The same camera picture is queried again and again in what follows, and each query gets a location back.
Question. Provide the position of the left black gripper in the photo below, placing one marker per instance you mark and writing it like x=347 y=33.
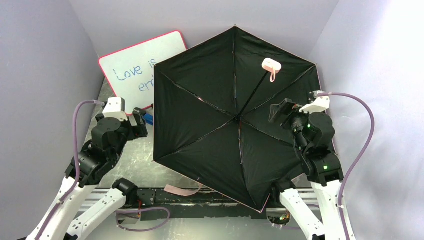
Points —
x=137 y=123

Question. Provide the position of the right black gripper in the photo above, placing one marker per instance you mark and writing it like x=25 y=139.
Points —
x=281 y=111

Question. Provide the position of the pink and black folding umbrella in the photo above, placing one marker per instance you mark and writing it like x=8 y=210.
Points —
x=211 y=114

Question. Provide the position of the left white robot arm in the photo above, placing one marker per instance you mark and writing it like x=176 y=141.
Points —
x=98 y=157

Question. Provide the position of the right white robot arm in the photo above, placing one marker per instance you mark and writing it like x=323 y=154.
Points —
x=312 y=131

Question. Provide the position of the blue stapler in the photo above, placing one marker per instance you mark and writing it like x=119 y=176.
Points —
x=149 y=119

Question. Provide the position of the pink framed whiteboard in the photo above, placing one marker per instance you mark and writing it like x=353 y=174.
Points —
x=130 y=71

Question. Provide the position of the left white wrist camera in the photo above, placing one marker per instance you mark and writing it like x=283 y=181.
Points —
x=115 y=108

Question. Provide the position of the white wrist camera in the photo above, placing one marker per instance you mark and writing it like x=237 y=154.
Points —
x=318 y=104
x=115 y=108

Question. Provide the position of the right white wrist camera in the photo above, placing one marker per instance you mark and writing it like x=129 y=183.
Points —
x=318 y=104

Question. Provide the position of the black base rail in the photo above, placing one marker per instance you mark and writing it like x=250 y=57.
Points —
x=204 y=204

